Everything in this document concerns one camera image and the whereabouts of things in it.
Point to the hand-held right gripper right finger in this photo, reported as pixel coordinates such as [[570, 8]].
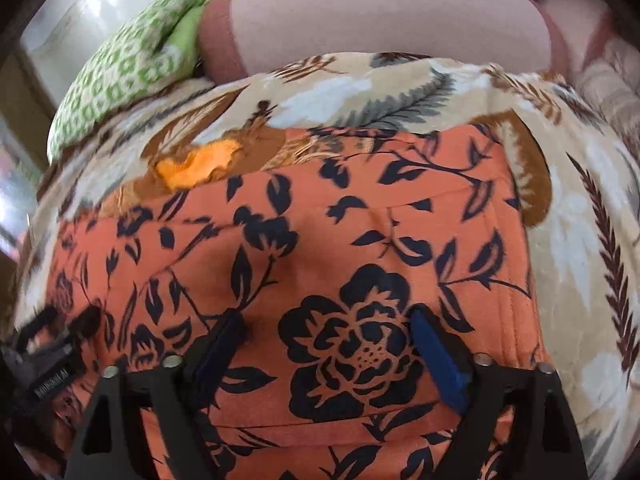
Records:
[[440, 360]]

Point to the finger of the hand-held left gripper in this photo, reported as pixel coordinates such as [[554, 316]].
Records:
[[37, 325], [85, 325]]

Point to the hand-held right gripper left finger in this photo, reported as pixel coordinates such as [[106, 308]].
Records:
[[220, 342]]

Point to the orange floral garment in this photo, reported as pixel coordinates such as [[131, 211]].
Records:
[[320, 240]]

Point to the etched glass pane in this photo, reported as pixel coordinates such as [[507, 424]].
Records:
[[12, 200]]

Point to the green patterned pillow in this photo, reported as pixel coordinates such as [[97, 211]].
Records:
[[120, 70]]

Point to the beige leaf-print blanket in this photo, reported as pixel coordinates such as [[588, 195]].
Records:
[[380, 90]]

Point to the beige striped cloth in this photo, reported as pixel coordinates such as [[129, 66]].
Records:
[[610, 90]]

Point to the pink bolster pillow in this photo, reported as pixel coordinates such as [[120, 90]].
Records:
[[350, 15]]

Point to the pale pink pillow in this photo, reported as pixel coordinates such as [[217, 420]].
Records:
[[575, 25]]

